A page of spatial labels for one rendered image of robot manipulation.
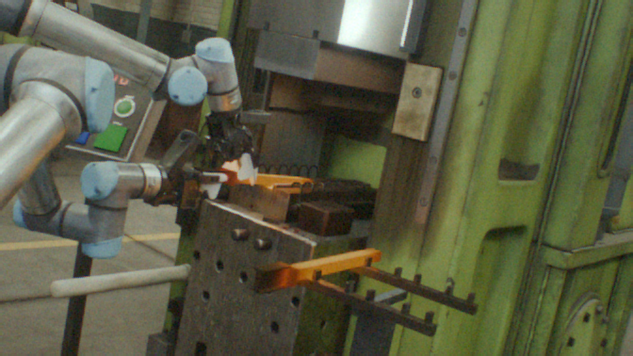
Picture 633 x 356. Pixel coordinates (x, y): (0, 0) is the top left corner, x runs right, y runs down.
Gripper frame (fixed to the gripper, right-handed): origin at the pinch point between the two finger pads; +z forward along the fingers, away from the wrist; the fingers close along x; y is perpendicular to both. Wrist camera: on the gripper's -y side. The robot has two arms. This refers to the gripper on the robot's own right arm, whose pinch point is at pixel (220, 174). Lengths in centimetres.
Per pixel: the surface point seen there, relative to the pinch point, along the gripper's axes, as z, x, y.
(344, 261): 3.0, 36.5, 9.6
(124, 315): 97, -138, 98
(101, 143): -0.9, -44.7, 2.5
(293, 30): 16.3, -1.0, -36.2
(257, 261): 11.4, 6.4, 19.8
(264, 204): 17.2, 0.0, 7.5
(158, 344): 27, -38, 61
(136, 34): 568, -775, -35
